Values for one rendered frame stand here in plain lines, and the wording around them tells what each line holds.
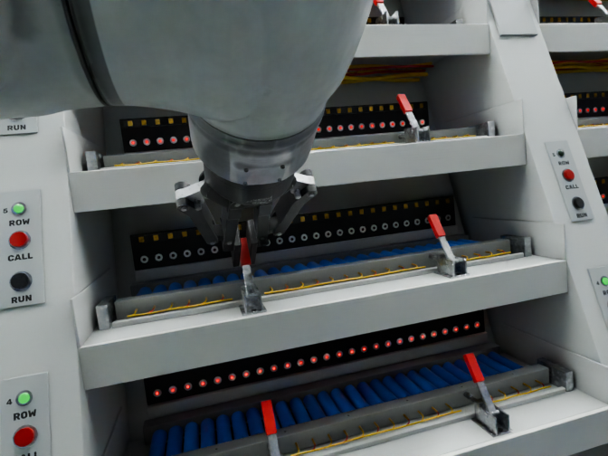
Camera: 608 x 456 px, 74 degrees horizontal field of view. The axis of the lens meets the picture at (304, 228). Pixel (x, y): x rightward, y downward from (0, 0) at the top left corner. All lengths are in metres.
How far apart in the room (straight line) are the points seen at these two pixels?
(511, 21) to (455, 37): 0.10
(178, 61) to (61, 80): 0.05
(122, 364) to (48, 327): 0.08
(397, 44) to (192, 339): 0.49
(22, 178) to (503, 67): 0.66
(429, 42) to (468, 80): 0.13
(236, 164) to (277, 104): 0.07
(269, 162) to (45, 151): 0.33
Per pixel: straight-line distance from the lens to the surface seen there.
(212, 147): 0.26
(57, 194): 0.51
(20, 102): 0.21
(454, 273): 0.56
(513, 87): 0.72
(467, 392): 0.62
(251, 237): 0.46
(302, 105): 0.22
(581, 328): 0.67
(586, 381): 0.69
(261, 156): 0.26
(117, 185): 0.51
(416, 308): 0.53
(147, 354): 0.47
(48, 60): 0.19
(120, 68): 0.19
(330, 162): 0.53
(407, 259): 0.60
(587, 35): 0.89
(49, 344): 0.49
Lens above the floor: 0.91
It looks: 13 degrees up
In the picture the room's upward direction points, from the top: 11 degrees counter-clockwise
